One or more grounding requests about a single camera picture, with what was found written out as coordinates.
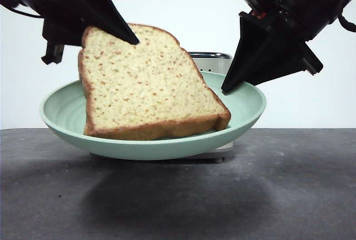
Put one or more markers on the pale green round plate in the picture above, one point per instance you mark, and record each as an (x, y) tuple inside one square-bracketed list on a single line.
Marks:
[(66, 112)]

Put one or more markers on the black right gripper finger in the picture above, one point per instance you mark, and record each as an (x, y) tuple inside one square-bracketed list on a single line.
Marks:
[(247, 53), (283, 61)]

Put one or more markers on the cream toaster with chrome top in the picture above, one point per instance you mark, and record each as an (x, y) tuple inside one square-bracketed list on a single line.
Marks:
[(214, 64)]

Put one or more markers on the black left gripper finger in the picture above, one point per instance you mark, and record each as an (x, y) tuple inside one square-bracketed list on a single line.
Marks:
[(62, 28), (105, 14)]

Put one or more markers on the large toasted bread slice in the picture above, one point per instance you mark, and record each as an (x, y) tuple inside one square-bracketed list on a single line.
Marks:
[(144, 89)]

